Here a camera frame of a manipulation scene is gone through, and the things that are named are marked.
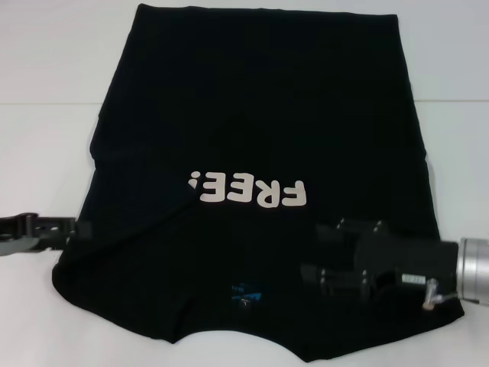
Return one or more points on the black shirt with FREE print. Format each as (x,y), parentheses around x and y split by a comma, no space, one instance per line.
(244,134)

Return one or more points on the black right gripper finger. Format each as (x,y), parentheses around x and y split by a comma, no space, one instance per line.
(336,235)
(336,281)

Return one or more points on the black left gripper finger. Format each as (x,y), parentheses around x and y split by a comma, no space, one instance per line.
(53,231)

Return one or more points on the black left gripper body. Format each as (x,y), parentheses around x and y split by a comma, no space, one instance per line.
(15,227)

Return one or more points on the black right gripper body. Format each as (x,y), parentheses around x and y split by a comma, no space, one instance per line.
(412,260)

